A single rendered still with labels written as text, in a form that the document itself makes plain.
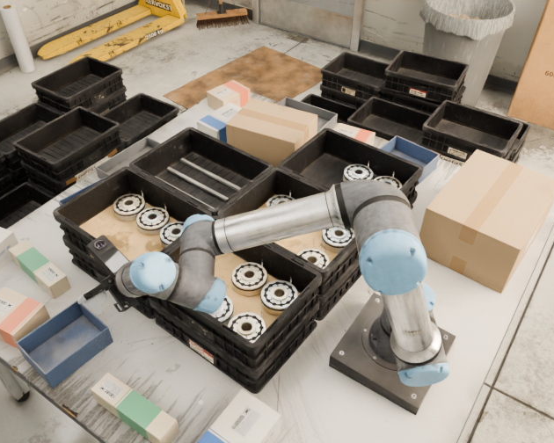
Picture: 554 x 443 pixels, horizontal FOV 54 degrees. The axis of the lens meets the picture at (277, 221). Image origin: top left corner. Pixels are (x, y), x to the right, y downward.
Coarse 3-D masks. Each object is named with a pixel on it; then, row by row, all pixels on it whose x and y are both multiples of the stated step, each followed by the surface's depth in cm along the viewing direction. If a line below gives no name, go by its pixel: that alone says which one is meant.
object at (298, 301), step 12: (216, 216) 161; (168, 252) 150; (276, 252) 150; (300, 264) 147; (312, 288) 141; (300, 300) 138; (192, 312) 137; (204, 312) 135; (288, 312) 135; (216, 324) 132; (276, 324) 133; (228, 336) 132; (240, 336) 130; (264, 336) 130; (252, 348) 128
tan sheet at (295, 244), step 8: (312, 232) 171; (320, 232) 171; (288, 240) 168; (296, 240) 168; (304, 240) 168; (312, 240) 168; (320, 240) 168; (288, 248) 166; (296, 248) 166; (304, 248) 166; (312, 248) 166; (320, 248) 166; (328, 256) 163
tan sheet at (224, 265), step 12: (216, 264) 161; (228, 264) 161; (240, 264) 161; (216, 276) 157; (228, 276) 157; (228, 288) 154; (240, 300) 151; (252, 300) 151; (240, 312) 148; (252, 312) 148; (264, 312) 148
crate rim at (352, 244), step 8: (280, 168) 179; (264, 176) 176; (288, 176) 176; (296, 176) 176; (256, 184) 173; (304, 184) 173; (312, 184) 173; (248, 192) 170; (232, 200) 167; (224, 208) 164; (224, 216) 161; (352, 240) 154; (280, 248) 152; (344, 248) 152; (352, 248) 153; (296, 256) 150; (336, 256) 149; (344, 256) 151; (312, 264) 147; (328, 264) 147; (336, 264) 148; (320, 272) 145; (328, 272) 146
